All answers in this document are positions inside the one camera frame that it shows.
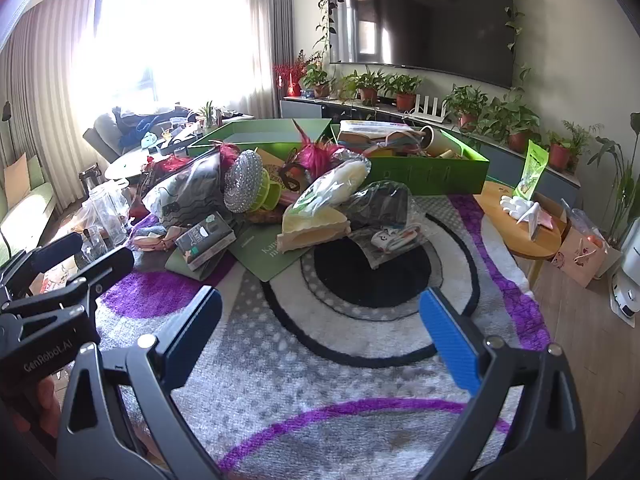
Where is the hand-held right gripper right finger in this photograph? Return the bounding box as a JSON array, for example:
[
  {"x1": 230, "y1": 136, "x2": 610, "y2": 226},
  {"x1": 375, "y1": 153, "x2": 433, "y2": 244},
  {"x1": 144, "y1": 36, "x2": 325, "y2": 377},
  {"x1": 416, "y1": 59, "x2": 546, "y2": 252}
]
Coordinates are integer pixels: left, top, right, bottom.
[{"x1": 419, "y1": 287, "x2": 587, "y2": 480}]

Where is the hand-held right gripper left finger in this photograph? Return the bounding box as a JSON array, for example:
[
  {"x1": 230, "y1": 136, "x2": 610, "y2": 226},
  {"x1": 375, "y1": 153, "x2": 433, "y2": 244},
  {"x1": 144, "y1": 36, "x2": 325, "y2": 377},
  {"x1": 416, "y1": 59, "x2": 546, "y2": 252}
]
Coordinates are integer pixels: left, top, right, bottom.
[{"x1": 56, "y1": 285, "x2": 223, "y2": 480}]

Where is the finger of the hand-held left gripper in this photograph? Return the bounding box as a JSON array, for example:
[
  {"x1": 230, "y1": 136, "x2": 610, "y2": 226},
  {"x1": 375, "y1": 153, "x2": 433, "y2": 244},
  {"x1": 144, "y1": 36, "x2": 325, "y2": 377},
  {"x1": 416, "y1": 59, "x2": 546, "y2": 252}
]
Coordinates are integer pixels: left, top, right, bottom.
[
  {"x1": 0, "y1": 234, "x2": 83, "y2": 302},
  {"x1": 0, "y1": 246, "x2": 136, "y2": 322}
]

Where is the sage green pouch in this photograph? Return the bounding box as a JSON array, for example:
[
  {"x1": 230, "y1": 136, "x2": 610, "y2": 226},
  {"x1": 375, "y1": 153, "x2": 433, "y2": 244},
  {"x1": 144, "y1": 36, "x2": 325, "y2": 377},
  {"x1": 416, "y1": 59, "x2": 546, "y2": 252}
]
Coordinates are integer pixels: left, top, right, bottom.
[{"x1": 165, "y1": 247, "x2": 236, "y2": 281}]

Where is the small dark box green label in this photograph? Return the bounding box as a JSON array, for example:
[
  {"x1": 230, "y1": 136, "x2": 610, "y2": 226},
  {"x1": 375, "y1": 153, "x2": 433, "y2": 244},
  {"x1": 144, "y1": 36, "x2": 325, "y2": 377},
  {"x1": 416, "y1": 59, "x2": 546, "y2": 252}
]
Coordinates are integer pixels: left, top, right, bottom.
[{"x1": 175, "y1": 211, "x2": 237, "y2": 267}]

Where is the grey patterned plastic bag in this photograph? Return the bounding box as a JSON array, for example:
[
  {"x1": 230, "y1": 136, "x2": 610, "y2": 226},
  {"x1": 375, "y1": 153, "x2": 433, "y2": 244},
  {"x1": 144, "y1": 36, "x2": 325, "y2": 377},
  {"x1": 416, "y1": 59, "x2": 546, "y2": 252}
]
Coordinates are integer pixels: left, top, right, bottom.
[{"x1": 142, "y1": 152, "x2": 236, "y2": 228}]

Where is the white cotton pads plastic bag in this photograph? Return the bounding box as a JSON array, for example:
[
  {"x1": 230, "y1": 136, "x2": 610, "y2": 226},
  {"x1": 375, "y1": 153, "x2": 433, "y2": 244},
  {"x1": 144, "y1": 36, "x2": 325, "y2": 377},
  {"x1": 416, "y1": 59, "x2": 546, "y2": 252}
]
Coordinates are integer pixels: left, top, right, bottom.
[{"x1": 292, "y1": 157, "x2": 371, "y2": 216}]

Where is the green cardboard box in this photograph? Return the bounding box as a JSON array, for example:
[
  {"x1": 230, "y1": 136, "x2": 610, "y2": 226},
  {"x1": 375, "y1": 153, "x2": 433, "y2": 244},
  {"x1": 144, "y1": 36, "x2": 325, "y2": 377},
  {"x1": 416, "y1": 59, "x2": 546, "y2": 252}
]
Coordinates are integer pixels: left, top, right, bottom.
[
  {"x1": 330, "y1": 120, "x2": 490, "y2": 196},
  {"x1": 186, "y1": 117, "x2": 333, "y2": 161}
]

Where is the person's left hand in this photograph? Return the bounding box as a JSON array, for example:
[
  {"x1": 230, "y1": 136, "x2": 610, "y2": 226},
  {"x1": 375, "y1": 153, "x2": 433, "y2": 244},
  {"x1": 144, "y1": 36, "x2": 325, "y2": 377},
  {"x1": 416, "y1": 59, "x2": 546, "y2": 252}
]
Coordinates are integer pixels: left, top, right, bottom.
[{"x1": 16, "y1": 375, "x2": 64, "y2": 437}]

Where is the clear glass jar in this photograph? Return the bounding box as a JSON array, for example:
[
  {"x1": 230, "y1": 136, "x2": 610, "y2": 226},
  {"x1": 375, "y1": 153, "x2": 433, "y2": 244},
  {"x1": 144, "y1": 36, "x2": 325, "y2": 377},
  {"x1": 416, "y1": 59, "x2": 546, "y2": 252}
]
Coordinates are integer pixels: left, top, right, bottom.
[{"x1": 87, "y1": 180, "x2": 131, "y2": 248}]

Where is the pink cloth item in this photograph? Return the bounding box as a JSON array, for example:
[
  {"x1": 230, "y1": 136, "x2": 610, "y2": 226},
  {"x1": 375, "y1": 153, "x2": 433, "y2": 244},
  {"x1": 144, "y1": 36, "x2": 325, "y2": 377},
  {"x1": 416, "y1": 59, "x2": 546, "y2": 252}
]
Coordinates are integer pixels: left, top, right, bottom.
[{"x1": 131, "y1": 225, "x2": 188, "y2": 253}]

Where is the green sofa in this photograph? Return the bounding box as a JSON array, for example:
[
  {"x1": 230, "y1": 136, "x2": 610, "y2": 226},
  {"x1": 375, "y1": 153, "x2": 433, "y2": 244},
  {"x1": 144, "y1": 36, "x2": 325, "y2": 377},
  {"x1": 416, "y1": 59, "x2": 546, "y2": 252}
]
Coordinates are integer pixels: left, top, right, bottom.
[{"x1": 0, "y1": 152, "x2": 58, "y2": 266}]

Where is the purple patterned rug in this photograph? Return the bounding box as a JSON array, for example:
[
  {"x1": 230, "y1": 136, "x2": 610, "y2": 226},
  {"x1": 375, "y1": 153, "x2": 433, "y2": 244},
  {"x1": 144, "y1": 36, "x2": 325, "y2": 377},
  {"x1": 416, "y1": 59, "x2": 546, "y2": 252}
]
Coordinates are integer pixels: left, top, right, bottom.
[{"x1": 92, "y1": 192, "x2": 551, "y2": 480}]

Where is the small white printed packet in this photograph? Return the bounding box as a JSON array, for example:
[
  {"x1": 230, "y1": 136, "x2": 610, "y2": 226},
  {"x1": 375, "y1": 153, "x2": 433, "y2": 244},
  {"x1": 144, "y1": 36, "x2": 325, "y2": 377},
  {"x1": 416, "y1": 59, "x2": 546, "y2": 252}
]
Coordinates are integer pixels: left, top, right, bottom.
[{"x1": 367, "y1": 225, "x2": 423, "y2": 268}]

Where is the green printed card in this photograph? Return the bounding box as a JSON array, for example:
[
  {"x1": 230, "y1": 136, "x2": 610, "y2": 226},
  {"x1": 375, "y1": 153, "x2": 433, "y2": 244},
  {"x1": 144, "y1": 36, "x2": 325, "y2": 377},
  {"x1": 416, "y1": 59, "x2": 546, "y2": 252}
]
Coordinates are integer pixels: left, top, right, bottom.
[{"x1": 232, "y1": 222, "x2": 321, "y2": 283}]

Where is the round wooden side table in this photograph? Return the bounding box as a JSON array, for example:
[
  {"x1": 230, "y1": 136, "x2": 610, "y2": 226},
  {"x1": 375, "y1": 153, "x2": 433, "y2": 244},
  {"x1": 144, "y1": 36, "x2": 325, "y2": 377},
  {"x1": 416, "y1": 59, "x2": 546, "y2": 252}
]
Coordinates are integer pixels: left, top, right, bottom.
[{"x1": 472, "y1": 180, "x2": 568, "y2": 288}]

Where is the grey armchair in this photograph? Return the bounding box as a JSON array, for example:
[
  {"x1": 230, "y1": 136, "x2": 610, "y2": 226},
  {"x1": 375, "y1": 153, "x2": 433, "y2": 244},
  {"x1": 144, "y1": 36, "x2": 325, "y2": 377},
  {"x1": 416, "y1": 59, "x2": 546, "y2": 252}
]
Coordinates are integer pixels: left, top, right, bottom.
[{"x1": 82, "y1": 105, "x2": 201, "y2": 161}]

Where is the blue clothes pile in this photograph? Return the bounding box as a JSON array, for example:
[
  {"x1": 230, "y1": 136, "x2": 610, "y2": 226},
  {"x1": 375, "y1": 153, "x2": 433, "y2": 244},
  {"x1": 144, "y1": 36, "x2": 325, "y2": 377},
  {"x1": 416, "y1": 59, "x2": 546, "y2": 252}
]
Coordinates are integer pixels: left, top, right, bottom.
[{"x1": 111, "y1": 105, "x2": 176, "y2": 148}]

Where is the white hand-shaped holder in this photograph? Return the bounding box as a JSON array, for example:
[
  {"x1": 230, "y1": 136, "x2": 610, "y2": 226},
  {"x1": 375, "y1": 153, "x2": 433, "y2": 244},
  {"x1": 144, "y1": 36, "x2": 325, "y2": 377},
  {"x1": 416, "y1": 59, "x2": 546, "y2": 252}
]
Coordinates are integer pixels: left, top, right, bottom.
[{"x1": 499, "y1": 195, "x2": 538, "y2": 223}]

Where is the black item in clear bag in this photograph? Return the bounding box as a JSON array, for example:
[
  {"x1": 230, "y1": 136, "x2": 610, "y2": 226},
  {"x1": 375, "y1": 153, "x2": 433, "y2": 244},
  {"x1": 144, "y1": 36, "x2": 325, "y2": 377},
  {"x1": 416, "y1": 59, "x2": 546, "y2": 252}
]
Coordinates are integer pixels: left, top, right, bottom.
[{"x1": 342, "y1": 180, "x2": 416, "y2": 233}]

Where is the black floor lamp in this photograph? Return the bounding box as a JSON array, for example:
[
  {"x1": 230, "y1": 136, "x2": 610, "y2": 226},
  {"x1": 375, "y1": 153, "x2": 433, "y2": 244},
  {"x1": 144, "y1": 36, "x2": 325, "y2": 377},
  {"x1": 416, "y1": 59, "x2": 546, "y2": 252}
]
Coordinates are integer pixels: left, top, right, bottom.
[{"x1": 0, "y1": 100, "x2": 13, "y2": 161}]

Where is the pink paper gift bag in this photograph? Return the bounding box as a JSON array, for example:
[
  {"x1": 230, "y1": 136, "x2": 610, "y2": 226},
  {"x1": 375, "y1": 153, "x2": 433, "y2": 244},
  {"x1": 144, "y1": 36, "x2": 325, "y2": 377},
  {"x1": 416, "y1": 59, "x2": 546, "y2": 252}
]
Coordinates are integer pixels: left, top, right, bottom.
[{"x1": 554, "y1": 225, "x2": 608, "y2": 288}]

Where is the pink feather ornament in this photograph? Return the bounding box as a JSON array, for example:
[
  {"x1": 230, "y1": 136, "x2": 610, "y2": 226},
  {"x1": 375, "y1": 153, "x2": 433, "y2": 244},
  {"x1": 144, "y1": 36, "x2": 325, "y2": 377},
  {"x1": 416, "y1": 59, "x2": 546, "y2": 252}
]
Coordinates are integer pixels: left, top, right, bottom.
[{"x1": 215, "y1": 141, "x2": 242, "y2": 166}]

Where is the grey curtain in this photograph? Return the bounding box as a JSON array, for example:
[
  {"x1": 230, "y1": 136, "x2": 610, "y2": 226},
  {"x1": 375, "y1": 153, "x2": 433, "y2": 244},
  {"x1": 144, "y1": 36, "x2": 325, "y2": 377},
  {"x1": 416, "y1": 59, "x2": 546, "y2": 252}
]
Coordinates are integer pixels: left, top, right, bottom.
[
  {"x1": 0, "y1": 0, "x2": 101, "y2": 211},
  {"x1": 210, "y1": 0, "x2": 296, "y2": 121}
]

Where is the spider plant in glass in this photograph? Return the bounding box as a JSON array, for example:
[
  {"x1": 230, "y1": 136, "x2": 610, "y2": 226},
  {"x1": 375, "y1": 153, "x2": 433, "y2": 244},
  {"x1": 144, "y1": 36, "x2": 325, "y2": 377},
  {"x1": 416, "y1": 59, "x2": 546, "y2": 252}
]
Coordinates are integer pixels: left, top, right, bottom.
[{"x1": 197, "y1": 100, "x2": 221, "y2": 128}]

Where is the green standing snack packet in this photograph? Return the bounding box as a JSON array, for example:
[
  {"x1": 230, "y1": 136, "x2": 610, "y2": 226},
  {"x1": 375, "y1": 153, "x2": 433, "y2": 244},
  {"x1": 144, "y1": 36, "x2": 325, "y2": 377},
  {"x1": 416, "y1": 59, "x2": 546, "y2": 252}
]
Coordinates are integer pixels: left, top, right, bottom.
[{"x1": 512, "y1": 140, "x2": 551, "y2": 201}]

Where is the white robot vacuum dock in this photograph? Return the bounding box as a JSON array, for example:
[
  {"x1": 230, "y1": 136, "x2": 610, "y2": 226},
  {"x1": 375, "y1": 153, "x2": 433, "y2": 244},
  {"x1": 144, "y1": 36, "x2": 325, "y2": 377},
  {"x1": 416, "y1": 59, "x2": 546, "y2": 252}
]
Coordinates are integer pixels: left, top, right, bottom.
[{"x1": 607, "y1": 220, "x2": 640, "y2": 321}]

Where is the white mug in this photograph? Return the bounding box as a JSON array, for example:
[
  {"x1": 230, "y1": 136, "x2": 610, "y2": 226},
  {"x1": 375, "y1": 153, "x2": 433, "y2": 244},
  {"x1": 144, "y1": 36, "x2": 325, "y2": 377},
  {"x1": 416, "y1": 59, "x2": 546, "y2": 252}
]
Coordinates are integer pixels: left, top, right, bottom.
[{"x1": 419, "y1": 125, "x2": 463, "y2": 158}]

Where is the pink ribbon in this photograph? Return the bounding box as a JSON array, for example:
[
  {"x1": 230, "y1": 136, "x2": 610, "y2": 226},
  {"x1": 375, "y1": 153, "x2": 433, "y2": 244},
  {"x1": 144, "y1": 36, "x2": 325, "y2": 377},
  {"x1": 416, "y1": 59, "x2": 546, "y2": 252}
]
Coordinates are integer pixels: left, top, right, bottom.
[{"x1": 367, "y1": 127, "x2": 426, "y2": 153}]

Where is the potted green plant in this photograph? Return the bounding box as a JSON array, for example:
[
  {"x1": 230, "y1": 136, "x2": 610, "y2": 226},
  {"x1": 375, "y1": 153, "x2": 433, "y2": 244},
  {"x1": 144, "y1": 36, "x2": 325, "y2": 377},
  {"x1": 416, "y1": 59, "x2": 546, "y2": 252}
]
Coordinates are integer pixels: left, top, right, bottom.
[
  {"x1": 442, "y1": 84, "x2": 488, "y2": 133},
  {"x1": 480, "y1": 92, "x2": 541, "y2": 155},
  {"x1": 345, "y1": 67, "x2": 388, "y2": 107},
  {"x1": 385, "y1": 74, "x2": 426, "y2": 112},
  {"x1": 542, "y1": 120, "x2": 603, "y2": 173},
  {"x1": 300, "y1": 62, "x2": 333, "y2": 100}
]

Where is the white pads pack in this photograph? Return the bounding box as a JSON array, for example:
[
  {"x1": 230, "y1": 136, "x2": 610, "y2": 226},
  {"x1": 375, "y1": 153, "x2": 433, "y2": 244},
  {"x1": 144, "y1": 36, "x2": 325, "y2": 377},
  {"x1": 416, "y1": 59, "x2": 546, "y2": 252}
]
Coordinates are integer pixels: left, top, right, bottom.
[{"x1": 341, "y1": 120, "x2": 408, "y2": 136}]

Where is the pink feather mask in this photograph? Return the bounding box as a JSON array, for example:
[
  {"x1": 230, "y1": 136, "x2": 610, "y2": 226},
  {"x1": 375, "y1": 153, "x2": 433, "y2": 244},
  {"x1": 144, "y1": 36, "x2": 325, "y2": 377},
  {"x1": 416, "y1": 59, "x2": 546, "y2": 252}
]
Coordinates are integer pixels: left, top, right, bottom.
[{"x1": 280, "y1": 120, "x2": 346, "y2": 186}]

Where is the white router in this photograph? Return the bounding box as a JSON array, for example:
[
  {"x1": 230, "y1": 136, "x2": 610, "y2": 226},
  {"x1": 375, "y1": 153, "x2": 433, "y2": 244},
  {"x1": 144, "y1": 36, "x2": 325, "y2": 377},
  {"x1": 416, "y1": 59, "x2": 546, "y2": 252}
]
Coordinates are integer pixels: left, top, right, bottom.
[{"x1": 412, "y1": 92, "x2": 448, "y2": 123}]

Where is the tall leafy floor plant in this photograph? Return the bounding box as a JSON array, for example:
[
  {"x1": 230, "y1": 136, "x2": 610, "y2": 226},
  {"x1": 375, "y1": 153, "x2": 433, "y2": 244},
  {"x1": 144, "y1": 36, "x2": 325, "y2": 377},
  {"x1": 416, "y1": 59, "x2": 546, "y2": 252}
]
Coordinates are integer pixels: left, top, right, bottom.
[{"x1": 587, "y1": 112, "x2": 640, "y2": 248}]

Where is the red flower decoration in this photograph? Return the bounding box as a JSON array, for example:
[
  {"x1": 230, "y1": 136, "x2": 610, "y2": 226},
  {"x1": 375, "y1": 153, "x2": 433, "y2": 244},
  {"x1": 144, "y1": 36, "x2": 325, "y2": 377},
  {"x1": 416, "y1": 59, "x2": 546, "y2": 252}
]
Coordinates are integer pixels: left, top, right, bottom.
[{"x1": 272, "y1": 57, "x2": 313, "y2": 98}]

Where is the silver glitter brush green handle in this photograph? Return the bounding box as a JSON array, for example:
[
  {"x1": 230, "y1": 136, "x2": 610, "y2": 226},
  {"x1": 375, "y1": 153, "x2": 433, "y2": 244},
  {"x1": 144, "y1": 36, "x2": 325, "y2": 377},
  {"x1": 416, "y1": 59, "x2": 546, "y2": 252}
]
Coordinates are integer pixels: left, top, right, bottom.
[{"x1": 222, "y1": 150, "x2": 283, "y2": 213}]

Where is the wall television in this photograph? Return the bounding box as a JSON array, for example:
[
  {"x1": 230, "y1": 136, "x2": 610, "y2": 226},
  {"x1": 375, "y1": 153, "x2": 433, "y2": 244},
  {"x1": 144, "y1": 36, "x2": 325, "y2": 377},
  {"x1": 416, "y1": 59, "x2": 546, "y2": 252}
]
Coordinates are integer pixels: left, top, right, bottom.
[{"x1": 327, "y1": 0, "x2": 516, "y2": 90}]

